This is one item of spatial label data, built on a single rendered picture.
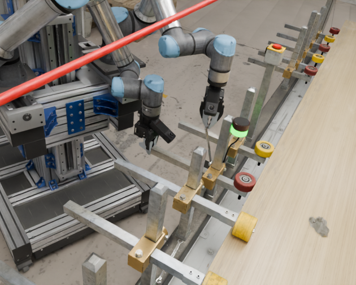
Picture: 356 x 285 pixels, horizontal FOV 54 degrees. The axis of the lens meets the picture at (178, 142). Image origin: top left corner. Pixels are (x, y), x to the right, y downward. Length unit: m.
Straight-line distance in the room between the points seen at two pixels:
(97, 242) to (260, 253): 1.27
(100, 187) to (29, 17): 1.24
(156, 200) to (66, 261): 1.33
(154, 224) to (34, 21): 0.75
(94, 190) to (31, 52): 0.90
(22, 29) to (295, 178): 1.11
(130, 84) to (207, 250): 0.71
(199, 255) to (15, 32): 1.03
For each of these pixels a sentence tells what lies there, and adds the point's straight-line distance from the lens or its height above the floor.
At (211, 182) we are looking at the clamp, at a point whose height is 0.86.
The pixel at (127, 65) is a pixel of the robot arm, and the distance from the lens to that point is 1.41.
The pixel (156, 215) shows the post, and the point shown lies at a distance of 0.93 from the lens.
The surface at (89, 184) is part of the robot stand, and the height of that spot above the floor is 0.21.
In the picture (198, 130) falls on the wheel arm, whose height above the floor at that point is 0.85.
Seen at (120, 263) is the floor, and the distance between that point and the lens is 2.13.
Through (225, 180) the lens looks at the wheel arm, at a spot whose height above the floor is 0.86.
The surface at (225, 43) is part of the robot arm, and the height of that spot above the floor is 1.37.
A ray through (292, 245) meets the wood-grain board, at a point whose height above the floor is 0.90.
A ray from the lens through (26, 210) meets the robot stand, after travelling 2.15.
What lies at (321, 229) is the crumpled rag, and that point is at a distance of 1.29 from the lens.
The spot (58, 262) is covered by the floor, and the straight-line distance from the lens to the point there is 2.16.
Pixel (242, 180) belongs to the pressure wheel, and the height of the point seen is 0.90.
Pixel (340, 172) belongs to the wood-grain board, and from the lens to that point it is 1.59.
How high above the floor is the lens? 1.79
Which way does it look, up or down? 37 degrees down
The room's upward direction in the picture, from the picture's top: 9 degrees clockwise
